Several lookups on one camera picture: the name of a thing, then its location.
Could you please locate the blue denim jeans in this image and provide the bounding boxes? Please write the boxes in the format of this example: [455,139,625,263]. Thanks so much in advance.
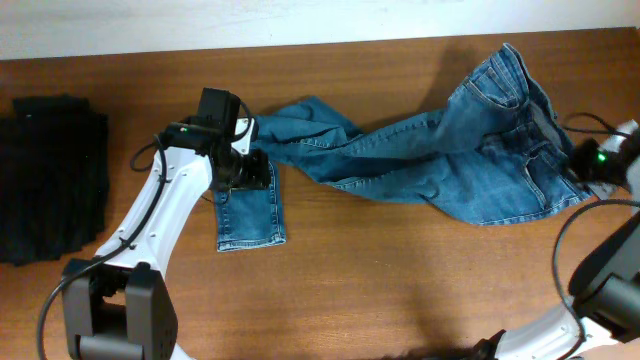
[215,44,589,252]

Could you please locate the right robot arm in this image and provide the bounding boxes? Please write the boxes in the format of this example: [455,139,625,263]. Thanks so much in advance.
[469,120,639,360]

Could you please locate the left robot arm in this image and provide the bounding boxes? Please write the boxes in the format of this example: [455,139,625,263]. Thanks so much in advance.
[56,88,271,360]

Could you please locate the black folded garment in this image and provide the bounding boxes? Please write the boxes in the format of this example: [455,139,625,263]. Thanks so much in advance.
[1,95,109,266]

